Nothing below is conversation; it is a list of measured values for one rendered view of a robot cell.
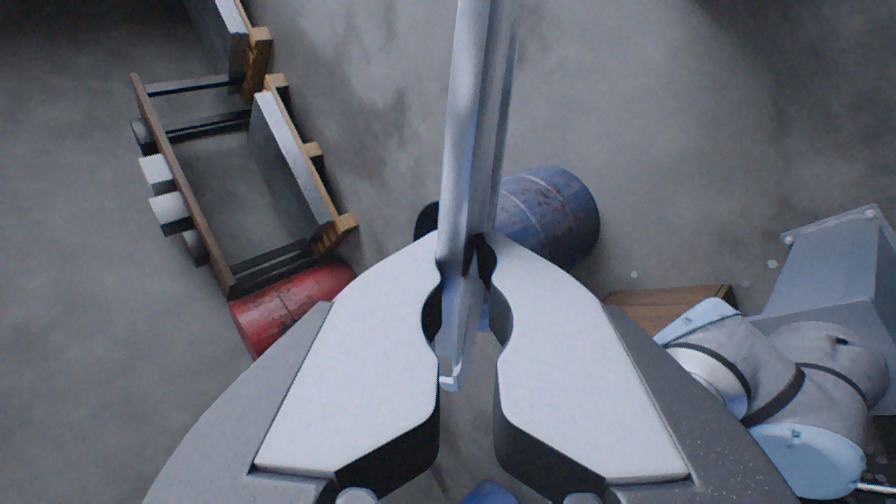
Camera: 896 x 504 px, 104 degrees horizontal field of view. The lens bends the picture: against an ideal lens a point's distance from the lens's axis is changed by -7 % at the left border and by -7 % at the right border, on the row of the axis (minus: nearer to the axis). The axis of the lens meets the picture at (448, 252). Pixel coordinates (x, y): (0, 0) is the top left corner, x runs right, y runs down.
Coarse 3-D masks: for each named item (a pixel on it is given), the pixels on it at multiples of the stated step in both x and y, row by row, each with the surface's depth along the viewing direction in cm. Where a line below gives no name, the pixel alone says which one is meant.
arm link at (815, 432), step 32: (800, 384) 43; (832, 384) 45; (768, 416) 43; (800, 416) 42; (832, 416) 41; (864, 416) 43; (768, 448) 43; (800, 448) 40; (832, 448) 39; (864, 448) 41; (800, 480) 42; (832, 480) 40
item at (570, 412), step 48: (480, 240) 11; (528, 288) 9; (576, 288) 9; (528, 336) 8; (576, 336) 8; (528, 384) 7; (576, 384) 7; (624, 384) 7; (528, 432) 6; (576, 432) 6; (624, 432) 6; (528, 480) 7; (576, 480) 6; (624, 480) 5; (672, 480) 5
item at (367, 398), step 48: (432, 240) 11; (384, 288) 9; (432, 288) 9; (336, 336) 8; (384, 336) 8; (432, 336) 10; (336, 384) 7; (384, 384) 7; (432, 384) 7; (288, 432) 6; (336, 432) 6; (384, 432) 6; (432, 432) 6; (336, 480) 6; (384, 480) 6
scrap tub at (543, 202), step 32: (512, 192) 109; (544, 192) 113; (576, 192) 120; (416, 224) 119; (512, 224) 100; (544, 224) 106; (576, 224) 115; (544, 256) 104; (576, 256) 120; (480, 320) 121
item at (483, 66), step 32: (480, 0) 8; (512, 0) 15; (480, 32) 8; (512, 32) 22; (480, 64) 8; (512, 64) 25; (448, 96) 9; (480, 96) 9; (448, 128) 9; (480, 128) 9; (448, 160) 9; (480, 160) 10; (448, 192) 9; (480, 192) 12; (448, 224) 10; (480, 224) 14; (448, 256) 10; (448, 288) 11; (480, 288) 23; (448, 320) 11; (448, 352) 13; (448, 384) 15
